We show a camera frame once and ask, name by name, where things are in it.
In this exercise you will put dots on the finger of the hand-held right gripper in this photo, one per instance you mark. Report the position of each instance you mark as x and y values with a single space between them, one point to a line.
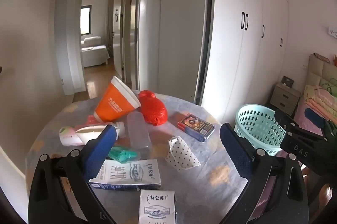
295 146
314 116

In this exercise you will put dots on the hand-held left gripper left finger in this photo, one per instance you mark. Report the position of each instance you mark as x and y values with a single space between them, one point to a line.
101 151

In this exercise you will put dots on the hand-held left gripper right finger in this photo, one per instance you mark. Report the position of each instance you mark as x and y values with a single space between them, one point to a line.
235 151

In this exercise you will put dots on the teal plastic basket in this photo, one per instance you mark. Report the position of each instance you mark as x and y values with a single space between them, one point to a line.
252 129

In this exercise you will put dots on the pink plastic packet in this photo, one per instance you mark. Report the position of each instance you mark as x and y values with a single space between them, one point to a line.
90 119

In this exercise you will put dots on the red plastic bag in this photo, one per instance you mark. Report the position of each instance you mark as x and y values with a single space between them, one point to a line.
154 109

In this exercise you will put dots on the pink bed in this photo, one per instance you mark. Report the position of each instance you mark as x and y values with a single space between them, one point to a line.
302 114

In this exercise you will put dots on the folded pastel blankets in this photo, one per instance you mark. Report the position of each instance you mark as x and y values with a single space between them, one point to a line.
320 98

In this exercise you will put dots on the green plastic wrapper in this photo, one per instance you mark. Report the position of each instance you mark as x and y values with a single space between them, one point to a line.
123 155

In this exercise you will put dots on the white and pink tube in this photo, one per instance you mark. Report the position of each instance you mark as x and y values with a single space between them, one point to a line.
76 134

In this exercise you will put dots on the beige nightstand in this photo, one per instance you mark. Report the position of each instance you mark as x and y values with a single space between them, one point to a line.
285 100

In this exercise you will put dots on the flattened white milk carton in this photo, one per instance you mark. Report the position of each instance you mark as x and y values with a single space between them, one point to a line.
131 174

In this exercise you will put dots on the clear plastic bottle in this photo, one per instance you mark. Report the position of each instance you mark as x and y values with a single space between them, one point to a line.
137 134

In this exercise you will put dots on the beige padded headboard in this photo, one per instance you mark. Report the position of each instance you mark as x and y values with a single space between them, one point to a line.
318 72

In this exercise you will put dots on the red and blue card box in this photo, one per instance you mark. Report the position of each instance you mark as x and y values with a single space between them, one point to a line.
196 127

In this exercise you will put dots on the orange paper cup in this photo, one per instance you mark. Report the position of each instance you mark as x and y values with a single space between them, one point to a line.
113 105

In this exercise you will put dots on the upright white milk carton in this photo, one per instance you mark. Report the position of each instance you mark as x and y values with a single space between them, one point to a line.
157 206

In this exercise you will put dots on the white wardrobe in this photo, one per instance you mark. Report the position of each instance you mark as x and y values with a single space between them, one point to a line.
250 55

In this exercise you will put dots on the white sofa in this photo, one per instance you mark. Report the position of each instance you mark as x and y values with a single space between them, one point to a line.
93 52

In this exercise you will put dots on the white interior door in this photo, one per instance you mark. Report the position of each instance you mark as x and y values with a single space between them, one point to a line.
123 34

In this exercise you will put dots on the beige curtain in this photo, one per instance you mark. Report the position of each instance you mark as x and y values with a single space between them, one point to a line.
110 23

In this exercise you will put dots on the dark framed window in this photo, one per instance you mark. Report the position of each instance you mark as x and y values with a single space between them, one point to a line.
84 19

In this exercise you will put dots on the white sliding door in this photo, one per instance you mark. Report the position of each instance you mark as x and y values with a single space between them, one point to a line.
179 29

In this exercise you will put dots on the dark picture frame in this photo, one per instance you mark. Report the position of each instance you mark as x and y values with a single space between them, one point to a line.
287 81

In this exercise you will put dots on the white wall picture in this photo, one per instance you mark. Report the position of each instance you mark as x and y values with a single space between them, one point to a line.
333 32

